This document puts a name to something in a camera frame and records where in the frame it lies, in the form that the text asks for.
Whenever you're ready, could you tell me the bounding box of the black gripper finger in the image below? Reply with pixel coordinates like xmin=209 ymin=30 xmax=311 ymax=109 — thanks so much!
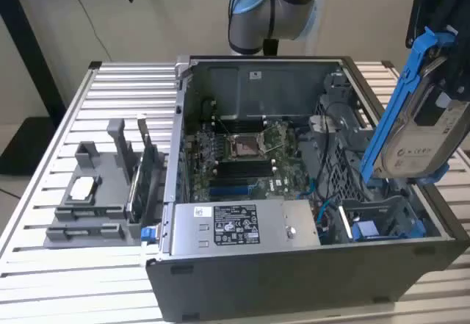
xmin=437 ymin=29 xmax=470 ymax=101
xmin=405 ymin=0 xmax=435 ymax=50

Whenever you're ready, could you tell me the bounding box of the hard disk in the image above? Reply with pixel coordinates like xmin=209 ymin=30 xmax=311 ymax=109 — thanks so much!
xmin=361 ymin=26 xmax=470 ymax=188

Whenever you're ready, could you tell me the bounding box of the disk bay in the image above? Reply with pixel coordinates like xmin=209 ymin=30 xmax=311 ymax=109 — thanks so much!
xmin=336 ymin=194 xmax=430 ymax=245

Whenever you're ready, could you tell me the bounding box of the black RAM slot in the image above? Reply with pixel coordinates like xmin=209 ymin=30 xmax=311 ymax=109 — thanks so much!
xmin=216 ymin=172 xmax=272 ymax=179
xmin=217 ymin=164 xmax=271 ymax=170
xmin=216 ymin=168 xmax=271 ymax=174
xmin=217 ymin=159 xmax=271 ymax=166

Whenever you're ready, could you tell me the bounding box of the black expansion slot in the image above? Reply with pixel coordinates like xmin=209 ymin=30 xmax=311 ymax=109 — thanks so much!
xmin=209 ymin=179 xmax=255 ymax=188

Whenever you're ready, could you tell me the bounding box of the blue expansion slot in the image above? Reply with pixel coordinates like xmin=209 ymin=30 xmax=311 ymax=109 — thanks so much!
xmin=209 ymin=187 xmax=259 ymax=197

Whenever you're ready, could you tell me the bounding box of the grey metal drive cage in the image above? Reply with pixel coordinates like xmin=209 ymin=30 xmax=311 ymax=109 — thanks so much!
xmin=296 ymin=72 xmax=386 ymax=207

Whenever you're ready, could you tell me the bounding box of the metal socket cover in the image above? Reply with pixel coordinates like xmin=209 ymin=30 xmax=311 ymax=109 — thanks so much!
xmin=262 ymin=124 xmax=290 ymax=153

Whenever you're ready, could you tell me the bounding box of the green motherboard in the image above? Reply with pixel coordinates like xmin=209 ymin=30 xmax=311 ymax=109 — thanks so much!
xmin=187 ymin=117 xmax=317 ymax=204

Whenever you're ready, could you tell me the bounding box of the CPU socket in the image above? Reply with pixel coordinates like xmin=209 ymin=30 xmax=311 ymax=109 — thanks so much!
xmin=228 ymin=134 xmax=264 ymax=158

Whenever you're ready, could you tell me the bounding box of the silver power supply with label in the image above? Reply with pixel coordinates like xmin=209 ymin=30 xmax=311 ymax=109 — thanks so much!
xmin=170 ymin=198 xmax=321 ymax=257

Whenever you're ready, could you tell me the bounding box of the black open PC case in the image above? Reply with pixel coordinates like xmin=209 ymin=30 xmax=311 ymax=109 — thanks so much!
xmin=145 ymin=54 xmax=470 ymax=323

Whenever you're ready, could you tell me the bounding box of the grey parts rack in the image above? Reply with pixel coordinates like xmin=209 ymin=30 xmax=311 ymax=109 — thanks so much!
xmin=43 ymin=118 xmax=169 ymax=248

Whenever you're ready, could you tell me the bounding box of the silver CPU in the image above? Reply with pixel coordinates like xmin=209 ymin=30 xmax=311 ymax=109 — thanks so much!
xmin=68 ymin=176 xmax=99 ymax=203

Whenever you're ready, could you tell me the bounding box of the black floor box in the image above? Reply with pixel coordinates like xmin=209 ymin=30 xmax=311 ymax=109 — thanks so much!
xmin=0 ymin=116 xmax=57 ymax=176

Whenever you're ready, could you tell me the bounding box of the long black wire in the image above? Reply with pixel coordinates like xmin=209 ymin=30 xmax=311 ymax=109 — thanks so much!
xmin=315 ymin=101 xmax=354 ymax=202

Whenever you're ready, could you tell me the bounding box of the blue wire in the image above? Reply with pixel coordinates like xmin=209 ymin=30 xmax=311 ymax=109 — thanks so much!
xmin=306 ymin=177 xmax=333 ymax=230

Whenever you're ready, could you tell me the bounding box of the thin wire locking lever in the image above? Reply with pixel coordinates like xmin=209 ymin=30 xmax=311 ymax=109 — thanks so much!
xmin=215 ymin=115 xmax=233 ymax=137

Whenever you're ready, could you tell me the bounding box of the graphics card with metal bracket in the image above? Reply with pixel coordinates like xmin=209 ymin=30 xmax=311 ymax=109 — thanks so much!
xmin=126 ymin=113 xmax=163 ymax=226

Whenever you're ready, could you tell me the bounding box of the thin black wall cable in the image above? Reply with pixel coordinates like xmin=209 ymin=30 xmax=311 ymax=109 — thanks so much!
xmin=62 ymin=0 xmax=112 ymax=62

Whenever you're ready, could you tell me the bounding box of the black upright post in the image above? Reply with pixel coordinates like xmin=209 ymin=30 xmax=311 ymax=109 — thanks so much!
xmin=0 ymin=0 xmax=69 ymax=120

